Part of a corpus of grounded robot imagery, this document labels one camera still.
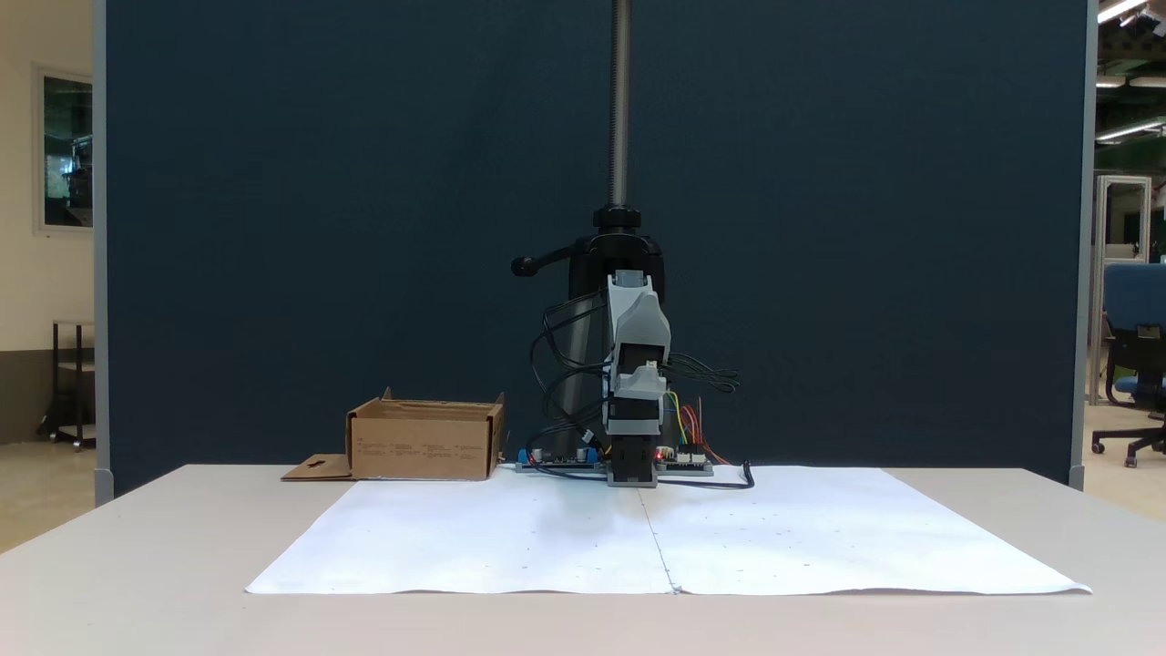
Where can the driver circuit board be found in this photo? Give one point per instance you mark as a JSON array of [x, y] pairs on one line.
[[685, 463]]

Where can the blue office chair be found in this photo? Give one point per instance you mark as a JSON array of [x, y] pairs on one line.
[[1134, 319]]

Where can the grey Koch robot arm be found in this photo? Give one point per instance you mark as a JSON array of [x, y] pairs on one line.
[[636, 314]]

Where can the brown cardboard box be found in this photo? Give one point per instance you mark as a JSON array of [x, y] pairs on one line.
[[419, 446]]

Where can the black metal cart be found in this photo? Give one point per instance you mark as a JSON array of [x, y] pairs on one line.
[[77, 364]]

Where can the black camera tripod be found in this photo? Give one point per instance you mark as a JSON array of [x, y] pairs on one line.
[[619, 109]]

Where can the white paper sheet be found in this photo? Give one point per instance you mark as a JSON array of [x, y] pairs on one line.
[[474, 538], [865, 556]]

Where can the blue power circuit board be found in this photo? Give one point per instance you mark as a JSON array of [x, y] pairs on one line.
[[557, 462]]

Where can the dark blue partition panel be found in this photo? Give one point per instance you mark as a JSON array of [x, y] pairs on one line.
[[273, 182]]

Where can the ceiling strip light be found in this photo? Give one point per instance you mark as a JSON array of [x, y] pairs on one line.
[[1130, 128], [1119, 10]]

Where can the framed wall window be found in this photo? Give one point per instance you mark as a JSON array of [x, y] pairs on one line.
[[68, 150]]

